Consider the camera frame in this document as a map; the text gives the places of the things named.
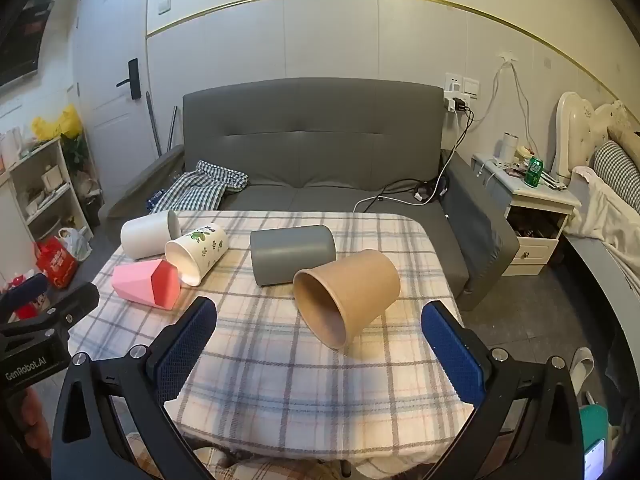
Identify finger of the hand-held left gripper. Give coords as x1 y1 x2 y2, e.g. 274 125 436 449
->
0 272 49 312
0 282 101 339

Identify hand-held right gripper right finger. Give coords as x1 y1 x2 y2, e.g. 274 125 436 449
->
421 301 586 480

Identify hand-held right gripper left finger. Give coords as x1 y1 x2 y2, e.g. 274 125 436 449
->
50 296 218 480

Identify brown paper cup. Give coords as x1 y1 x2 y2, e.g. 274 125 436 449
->
292 249 402 350

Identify pink faceted cup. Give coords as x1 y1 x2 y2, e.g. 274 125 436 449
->
112 259 181 309

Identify white leaf print cup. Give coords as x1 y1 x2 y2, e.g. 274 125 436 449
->
165 223 230 287

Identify plain white cup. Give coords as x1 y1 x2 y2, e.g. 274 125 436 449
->
120 210 182 261

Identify grey cup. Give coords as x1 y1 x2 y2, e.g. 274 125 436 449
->
250 225 337 288

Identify red shopping bag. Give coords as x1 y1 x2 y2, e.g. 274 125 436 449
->
35 236 81 290

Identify white plastic bag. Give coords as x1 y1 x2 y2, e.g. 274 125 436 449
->
59 227 93 262

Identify plaid tablecloth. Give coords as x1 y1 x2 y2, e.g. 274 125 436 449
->
70 210 476 480

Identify white open shelf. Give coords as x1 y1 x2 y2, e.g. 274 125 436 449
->
0 137 94 261

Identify grey slipper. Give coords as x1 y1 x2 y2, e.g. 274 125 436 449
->
570 346 596 397

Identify white nightstand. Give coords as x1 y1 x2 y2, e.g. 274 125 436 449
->
472 154 581 277

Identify teal box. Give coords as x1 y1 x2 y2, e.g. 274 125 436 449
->
579 404 609 480

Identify green checked cloth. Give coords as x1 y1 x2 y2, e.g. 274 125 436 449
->
149 160 249 214

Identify yellow plastic bag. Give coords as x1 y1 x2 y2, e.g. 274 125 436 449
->
32 105 83 142

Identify mop sticks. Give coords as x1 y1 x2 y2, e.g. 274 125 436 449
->
145 92 179 157

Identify green drink can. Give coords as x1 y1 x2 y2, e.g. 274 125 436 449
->
524 156 545 189

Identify white bed blanket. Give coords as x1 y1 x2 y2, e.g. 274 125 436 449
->
565 166 640 288

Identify grey sofa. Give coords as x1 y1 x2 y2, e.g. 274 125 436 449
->
100 77 521 312

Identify black checked pillow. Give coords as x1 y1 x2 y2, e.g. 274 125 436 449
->
592 141 640 199

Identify white plug adapter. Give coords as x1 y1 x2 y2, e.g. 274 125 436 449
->
442 91 471 114

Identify cream bed headboard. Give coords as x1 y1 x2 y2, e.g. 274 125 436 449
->
552 91 640 186

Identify white door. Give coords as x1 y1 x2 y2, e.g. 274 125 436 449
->
72 0 157 211

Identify white charging cable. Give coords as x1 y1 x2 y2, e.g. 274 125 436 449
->
353 194 422 214

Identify black charging cable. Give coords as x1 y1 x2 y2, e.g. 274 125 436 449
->
375 109 474 207

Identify black door lock handle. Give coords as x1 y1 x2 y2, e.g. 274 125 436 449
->
116 58 141 100

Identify wall television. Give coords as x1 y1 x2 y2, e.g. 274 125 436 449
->
0 0 56 87

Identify white wall socket panel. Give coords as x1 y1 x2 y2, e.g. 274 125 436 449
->
444 74 481 99

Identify white hanging cable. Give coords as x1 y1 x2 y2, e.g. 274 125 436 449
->
470 59 540 157

